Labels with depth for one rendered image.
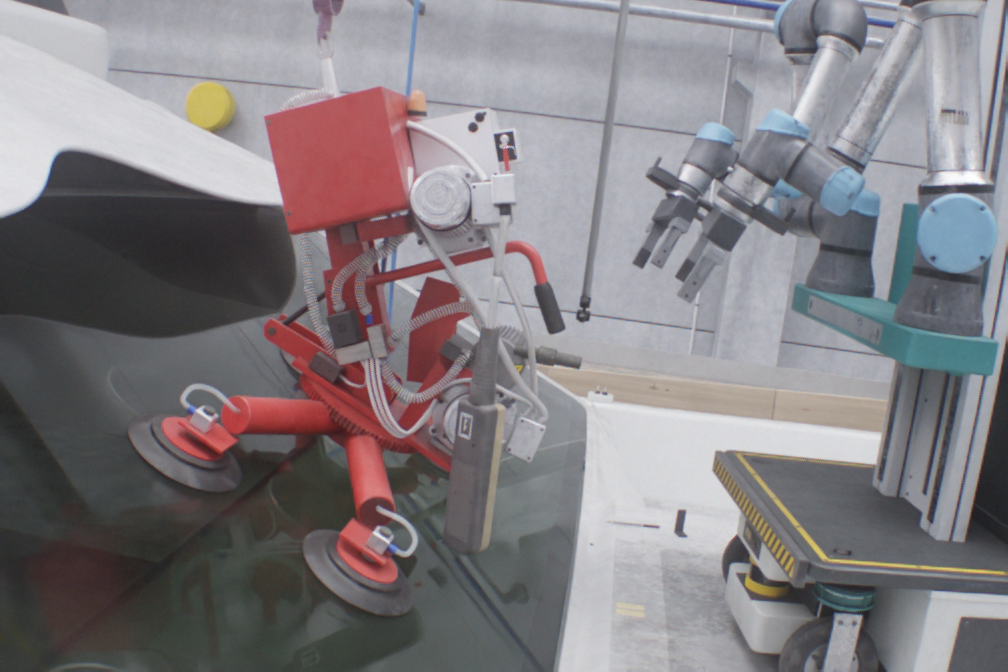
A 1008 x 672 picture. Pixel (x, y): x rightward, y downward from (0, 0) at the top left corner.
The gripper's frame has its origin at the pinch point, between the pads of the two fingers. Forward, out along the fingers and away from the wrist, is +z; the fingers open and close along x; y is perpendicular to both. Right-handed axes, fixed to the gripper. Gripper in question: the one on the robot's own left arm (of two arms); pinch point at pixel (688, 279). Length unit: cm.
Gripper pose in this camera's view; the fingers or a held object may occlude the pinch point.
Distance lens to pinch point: 167.0
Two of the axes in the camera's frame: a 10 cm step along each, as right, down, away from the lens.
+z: -5.0, 8.2, 2.7
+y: -8.6, -5.1, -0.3
